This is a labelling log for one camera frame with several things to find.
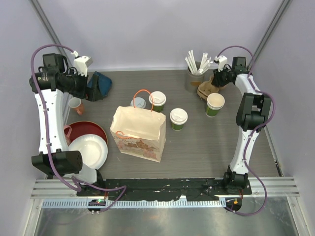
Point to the brown pulp cup carrier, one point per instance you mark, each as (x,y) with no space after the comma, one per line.
(206,88)

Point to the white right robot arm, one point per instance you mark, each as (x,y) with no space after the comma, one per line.
(251,117)

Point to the white slotted cable duct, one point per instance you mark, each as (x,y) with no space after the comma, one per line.
(96,203)

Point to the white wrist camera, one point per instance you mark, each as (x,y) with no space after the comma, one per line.
(81,63)
(221,61)

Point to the small pink cup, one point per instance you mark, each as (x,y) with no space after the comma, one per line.
(77,105)

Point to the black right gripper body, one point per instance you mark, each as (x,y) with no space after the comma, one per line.
(222,77)

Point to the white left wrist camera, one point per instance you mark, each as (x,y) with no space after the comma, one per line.
(81,63)

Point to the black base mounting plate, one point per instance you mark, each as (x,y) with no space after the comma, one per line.
(163,189)

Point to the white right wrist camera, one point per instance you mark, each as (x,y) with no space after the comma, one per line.
(221,61)

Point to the grey straw holder cup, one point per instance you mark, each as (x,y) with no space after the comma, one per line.
(192,82)

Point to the white plastic cup lid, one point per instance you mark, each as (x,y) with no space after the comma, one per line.
(178,116)

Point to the white plastic lid stack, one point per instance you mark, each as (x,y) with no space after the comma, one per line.
(138,102)

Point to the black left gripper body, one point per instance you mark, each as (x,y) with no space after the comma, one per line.
(77,84)

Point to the bear print paper bag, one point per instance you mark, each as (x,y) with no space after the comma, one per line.
(139,132)

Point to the blue ceramic dish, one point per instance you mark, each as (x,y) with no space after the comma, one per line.
(105,83)

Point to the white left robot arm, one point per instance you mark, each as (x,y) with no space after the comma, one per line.
(54,158)

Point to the white paper plate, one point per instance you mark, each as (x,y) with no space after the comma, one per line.
(93,149)

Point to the green paper cup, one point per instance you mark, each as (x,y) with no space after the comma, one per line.
(176,126)
(158,107)

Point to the pink floral mug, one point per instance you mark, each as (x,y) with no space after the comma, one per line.
(67,132)

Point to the stacked green paper cups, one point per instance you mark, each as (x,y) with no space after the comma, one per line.
(215,102)

